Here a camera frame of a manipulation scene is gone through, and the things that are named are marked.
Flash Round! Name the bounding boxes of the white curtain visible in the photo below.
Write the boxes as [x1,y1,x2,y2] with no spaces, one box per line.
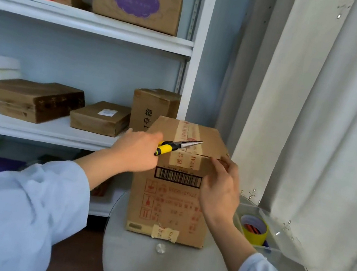
[191,0,357,271]

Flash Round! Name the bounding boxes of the upright small cardboard box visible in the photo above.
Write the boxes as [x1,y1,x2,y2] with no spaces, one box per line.
[127,85,183,139]

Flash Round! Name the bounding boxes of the orange thread snips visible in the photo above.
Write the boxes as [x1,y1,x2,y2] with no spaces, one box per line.
[243,223,263,234]

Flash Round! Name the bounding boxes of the person's left hand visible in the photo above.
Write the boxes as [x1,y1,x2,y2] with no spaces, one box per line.
[108,125,166,179]

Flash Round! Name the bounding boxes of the person's right hand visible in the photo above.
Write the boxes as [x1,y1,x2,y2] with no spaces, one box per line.
[193,153,247,231]

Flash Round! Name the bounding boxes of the open cardboard box red print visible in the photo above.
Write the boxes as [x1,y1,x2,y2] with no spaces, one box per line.
[90,174,114,199]

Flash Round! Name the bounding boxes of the clear plastic container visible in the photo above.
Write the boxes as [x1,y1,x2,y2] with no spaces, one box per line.
[227,195,290,260]

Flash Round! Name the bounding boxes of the brown cardboard box red print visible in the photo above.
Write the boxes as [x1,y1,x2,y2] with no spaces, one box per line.
[123,112,236,252]

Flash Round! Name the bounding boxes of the person's left forearm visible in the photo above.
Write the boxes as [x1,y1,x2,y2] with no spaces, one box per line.
[0,131,123,271]

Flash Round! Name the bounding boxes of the white metal shelf unit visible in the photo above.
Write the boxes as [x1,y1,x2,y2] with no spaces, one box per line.
[0,0,219,230]

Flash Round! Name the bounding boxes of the flat brown box white label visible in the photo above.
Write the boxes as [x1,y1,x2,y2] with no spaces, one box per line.
[67,96,133,140]

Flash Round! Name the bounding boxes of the yellow tape roll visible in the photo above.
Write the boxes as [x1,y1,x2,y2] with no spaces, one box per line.
[236,213,271,247]

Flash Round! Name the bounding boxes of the dark brown flat box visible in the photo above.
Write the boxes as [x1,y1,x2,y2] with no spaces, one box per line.
[0,73,88,131]

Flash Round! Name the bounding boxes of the yellow handled pliers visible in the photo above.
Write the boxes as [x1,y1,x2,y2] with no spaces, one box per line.
[153,133,205,164]

